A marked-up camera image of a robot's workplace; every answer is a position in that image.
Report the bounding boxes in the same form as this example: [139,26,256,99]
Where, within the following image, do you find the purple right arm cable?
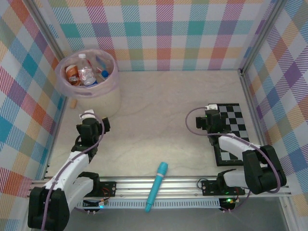
[184,106,282,214]

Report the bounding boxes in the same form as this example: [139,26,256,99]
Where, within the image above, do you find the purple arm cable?
[184,106,282,214]
[40,115,106,231]

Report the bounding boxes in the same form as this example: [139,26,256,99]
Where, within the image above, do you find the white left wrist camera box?
[79,109,96,120]

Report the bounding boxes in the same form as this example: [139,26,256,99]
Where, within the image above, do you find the black grey chessboard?
[211,103,251,167]

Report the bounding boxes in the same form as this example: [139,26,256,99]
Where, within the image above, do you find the crushed clear bottle blue cap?
[95,54,111,80]

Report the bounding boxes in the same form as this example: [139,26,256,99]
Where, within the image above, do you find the aluminium frame post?
[239,0,291,74]
[25,0,69,73]

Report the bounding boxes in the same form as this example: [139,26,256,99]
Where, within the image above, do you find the beige round bin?
[74,86,121,117]

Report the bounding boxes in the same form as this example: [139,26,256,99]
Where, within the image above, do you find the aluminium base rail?
[31,177,292,201]

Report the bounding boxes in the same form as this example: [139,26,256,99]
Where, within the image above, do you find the small circuit board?
[219,197,239,214]
[83,199,108,215]

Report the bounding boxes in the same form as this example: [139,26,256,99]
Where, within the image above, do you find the slotted white cable duct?
[74,201,221,209]

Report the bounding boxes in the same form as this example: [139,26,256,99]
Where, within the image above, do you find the orange brown labelled bottle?
[64,64,81,87]

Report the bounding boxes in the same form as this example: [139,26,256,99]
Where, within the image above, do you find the pink plastic tub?
[54,49,119,98]

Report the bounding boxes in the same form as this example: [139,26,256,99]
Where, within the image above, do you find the clear bottle small red label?
[77,53,95,86]

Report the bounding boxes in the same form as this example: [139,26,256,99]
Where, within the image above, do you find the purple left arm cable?
[40,115,106,231]

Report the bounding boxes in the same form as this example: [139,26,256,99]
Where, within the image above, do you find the teal marker pen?
[144,161,169,213]

